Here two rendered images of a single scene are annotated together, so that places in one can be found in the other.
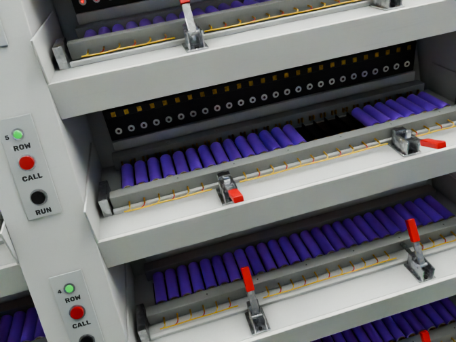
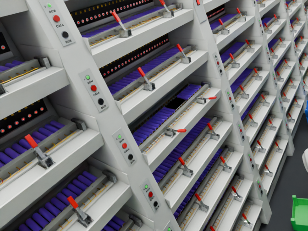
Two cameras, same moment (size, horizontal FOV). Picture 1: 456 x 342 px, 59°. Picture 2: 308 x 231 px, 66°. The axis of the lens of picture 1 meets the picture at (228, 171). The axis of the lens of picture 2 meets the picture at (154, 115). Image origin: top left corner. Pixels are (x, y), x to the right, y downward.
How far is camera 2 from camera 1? 0.59 m
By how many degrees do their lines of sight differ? 34
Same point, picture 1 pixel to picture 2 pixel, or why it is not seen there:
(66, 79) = (126, 112)
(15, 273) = (129, 190)
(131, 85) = (141, 107)
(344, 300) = (204, 155)
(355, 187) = (197, 118)
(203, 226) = (170, 146)
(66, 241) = (140, 169)
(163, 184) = (151, 139)
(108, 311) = (157, 189)
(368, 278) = (205, 146)
